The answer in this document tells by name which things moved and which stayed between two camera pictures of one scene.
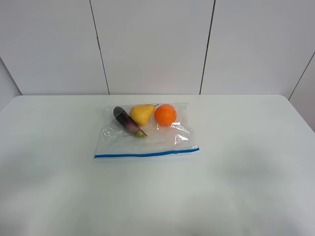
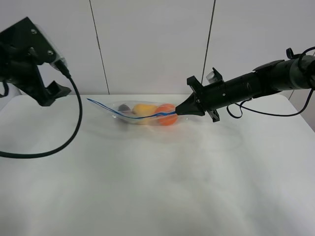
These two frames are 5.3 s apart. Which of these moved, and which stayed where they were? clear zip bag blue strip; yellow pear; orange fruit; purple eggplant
Moved: clear zip bag blue strip; purple eggplant
Stayed: yellow pear; orange fruit
